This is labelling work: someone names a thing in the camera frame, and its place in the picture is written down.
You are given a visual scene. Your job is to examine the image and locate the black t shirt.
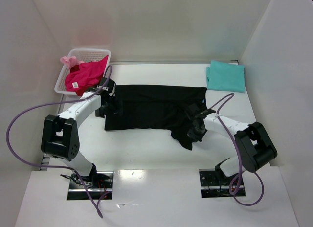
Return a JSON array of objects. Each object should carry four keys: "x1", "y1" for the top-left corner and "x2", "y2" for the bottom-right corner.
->
[{"x1": 105, "y1": 85, "x2": 207, "y2": 150}]

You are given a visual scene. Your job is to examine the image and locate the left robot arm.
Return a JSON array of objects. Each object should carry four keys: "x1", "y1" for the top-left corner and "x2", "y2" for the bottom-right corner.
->
[{"x1": 41, "y1": 78, "x2": 121, "y2": 186}]

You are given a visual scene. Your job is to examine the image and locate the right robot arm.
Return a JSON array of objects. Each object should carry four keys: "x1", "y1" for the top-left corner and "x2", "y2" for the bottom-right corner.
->
[{"x1": 186, "y1": 104, "x2": 278, "y2": 178}]

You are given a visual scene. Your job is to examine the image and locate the magenta t shirt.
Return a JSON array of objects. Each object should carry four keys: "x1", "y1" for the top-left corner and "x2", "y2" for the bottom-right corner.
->
[{"x1": 64, "y1": 55, "x2": 109, "y2": 96}]

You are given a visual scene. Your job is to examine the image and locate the white plastic basket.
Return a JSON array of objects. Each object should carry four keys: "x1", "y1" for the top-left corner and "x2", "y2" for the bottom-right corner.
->
[{"x1": 54, "y1": 48, "x2": 111, "y2": 96}]

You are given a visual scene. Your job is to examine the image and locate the pink cloth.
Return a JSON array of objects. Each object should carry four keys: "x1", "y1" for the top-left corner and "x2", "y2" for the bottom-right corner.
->
[{"x1": 60, "y1": 56, "x2": 80, "y2": 69}]

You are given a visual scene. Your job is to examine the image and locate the folded teal t shirt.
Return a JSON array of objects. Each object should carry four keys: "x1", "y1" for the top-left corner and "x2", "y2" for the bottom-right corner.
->
[{"x1": 206, "y1": 60, "x2": 245, "y2": 93}]

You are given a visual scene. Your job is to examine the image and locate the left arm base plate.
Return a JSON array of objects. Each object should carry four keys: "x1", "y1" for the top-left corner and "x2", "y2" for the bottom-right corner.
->
[{"x1": 66, "y1": 171, "x2": 114, "y2": 201}]

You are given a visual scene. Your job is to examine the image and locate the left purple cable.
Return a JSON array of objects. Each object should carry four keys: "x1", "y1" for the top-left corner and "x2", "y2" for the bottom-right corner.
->
[{"x1": 6, "y1": 64, "x2": 113, "y2": 218}]

